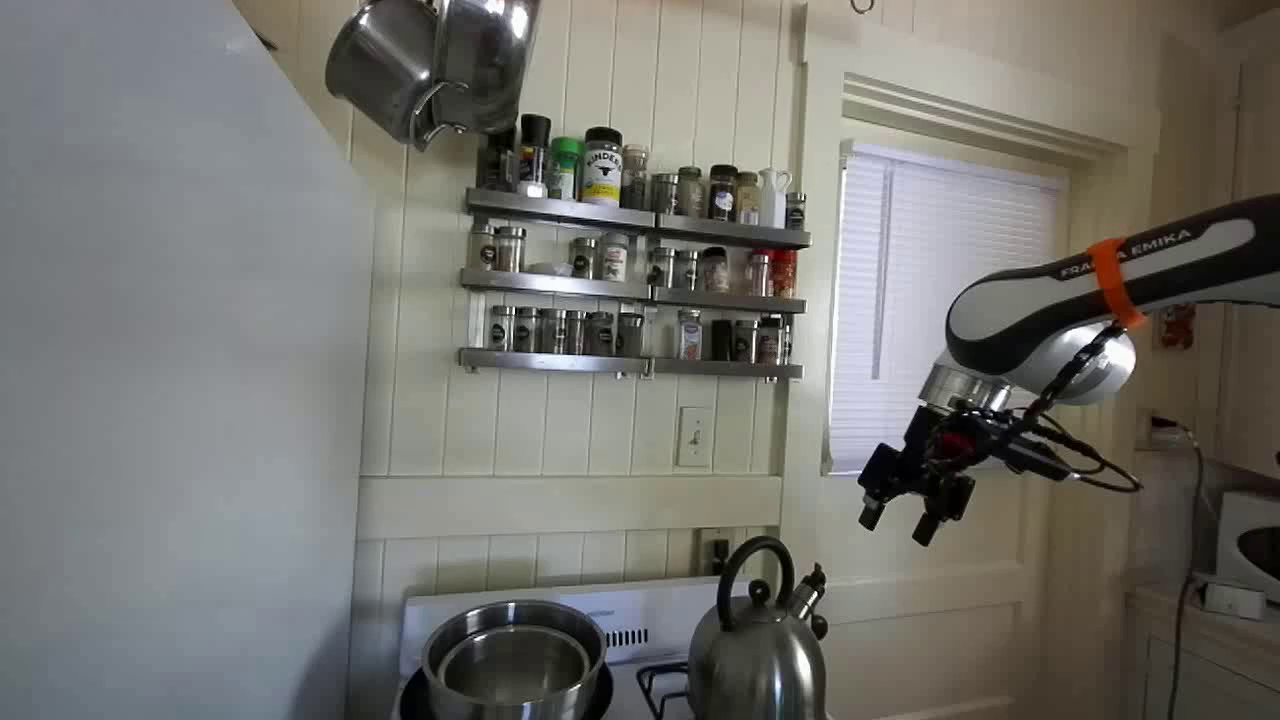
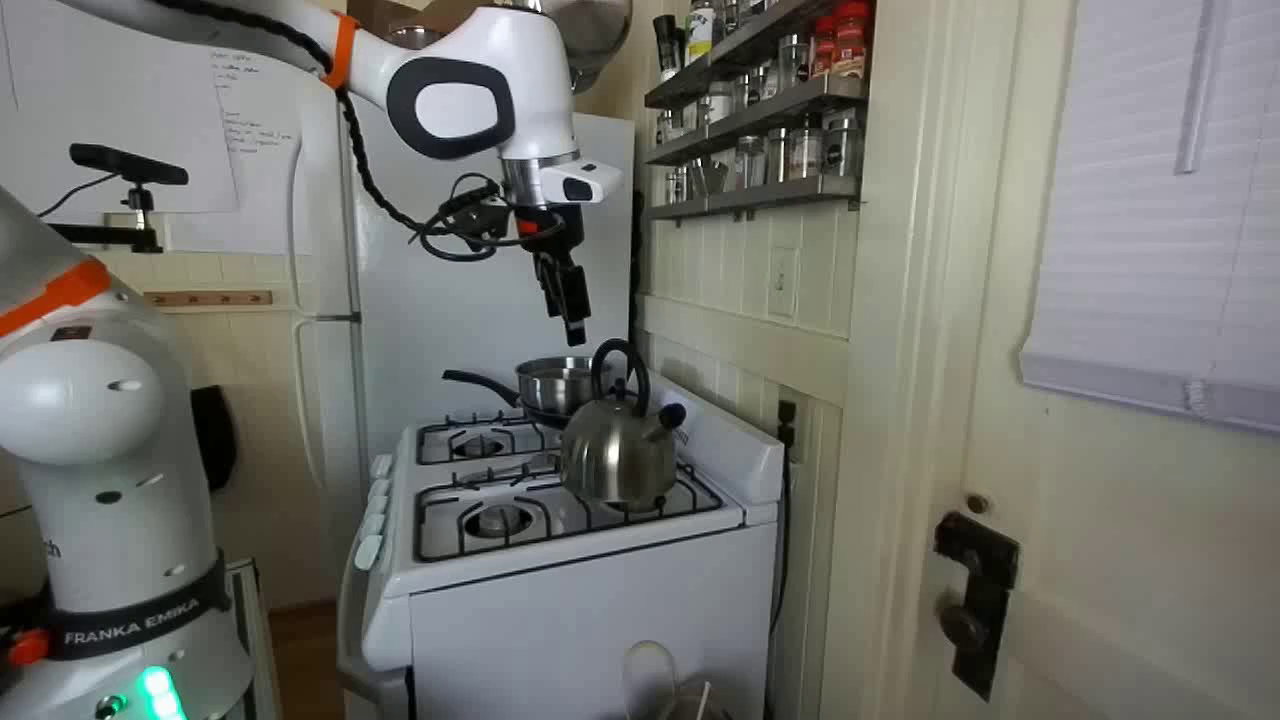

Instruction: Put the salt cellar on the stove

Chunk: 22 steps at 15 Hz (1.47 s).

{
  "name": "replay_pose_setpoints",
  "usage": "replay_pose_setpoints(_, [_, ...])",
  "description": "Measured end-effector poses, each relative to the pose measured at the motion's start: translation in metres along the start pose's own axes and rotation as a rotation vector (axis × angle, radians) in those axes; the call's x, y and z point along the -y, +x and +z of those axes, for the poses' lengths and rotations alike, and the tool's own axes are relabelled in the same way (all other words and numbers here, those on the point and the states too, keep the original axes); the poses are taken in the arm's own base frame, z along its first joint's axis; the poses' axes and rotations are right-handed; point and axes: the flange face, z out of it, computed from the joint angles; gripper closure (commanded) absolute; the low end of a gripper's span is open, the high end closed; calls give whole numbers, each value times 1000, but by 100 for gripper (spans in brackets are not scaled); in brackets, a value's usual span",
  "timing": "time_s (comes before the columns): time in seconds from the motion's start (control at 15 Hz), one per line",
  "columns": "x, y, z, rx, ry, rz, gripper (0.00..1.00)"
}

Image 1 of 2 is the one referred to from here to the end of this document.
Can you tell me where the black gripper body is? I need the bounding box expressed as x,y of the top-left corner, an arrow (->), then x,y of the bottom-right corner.
861,405 -> 1020,520

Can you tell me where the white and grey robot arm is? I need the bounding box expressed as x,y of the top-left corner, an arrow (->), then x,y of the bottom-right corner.
858,192 -> 1280,543

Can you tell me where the white gas stove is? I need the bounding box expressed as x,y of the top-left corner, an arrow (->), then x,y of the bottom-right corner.
391,580 -> 718,720

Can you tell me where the steel saucepan on stove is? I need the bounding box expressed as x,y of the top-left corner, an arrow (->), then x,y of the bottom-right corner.
422,598 -> 609,720

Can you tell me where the white window blind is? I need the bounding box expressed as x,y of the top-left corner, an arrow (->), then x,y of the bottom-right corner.
828,144 -> 1060,477

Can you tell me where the red McCormick cinnamon jar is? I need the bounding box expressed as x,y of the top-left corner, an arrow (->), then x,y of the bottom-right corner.
773,247 -> 795,295

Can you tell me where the middle metal spice shelf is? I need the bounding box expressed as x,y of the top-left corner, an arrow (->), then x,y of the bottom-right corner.
462,266 -> 803,316

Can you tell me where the metal spice shelf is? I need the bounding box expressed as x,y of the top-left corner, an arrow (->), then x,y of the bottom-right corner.
462,266 -> 803,316
465,186 -> 807,247
458,348 -> 802,379

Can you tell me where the bottom metal spice shelf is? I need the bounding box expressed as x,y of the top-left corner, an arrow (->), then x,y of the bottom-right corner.
458,348 -> 802,379

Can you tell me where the white label spice bottle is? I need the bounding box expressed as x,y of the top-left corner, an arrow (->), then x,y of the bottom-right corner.
581,129 -> 623,204

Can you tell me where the green lid spice jar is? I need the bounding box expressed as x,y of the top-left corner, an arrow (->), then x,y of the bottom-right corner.
552,135 -> 584,200

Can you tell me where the top metal spice shelf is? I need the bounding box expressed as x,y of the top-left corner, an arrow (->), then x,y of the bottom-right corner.
465,186 -> 807,247

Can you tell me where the hanging steel bowl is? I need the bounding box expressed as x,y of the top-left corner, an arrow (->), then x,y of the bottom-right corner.
434,0 -> 540,130

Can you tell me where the hanging steel pot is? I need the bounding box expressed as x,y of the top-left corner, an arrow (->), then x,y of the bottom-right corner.
325,0 -> 439,148

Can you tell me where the white refrigerator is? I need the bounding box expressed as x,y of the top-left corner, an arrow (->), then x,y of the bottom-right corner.
0,0 -> 372,720

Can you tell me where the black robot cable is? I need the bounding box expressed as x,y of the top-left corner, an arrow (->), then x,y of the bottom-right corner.
978,322 -> 1143,497

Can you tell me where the wall power outlet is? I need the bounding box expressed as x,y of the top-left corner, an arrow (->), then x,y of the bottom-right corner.
695,533 -> 734,576

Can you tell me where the white light switch plate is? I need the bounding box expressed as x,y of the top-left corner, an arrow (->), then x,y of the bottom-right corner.
677,405 -> 713,467

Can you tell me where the steel kettle with black handle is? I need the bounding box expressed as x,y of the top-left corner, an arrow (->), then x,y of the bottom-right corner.
687,536 -> 828,720

